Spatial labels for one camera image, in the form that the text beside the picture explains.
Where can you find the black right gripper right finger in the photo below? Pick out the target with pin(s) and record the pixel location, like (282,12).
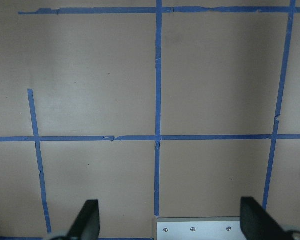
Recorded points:
(257,224)

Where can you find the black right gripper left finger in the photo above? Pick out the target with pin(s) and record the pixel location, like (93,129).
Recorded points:
(87,223)

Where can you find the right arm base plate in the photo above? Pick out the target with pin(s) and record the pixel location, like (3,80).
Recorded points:
(199,228)

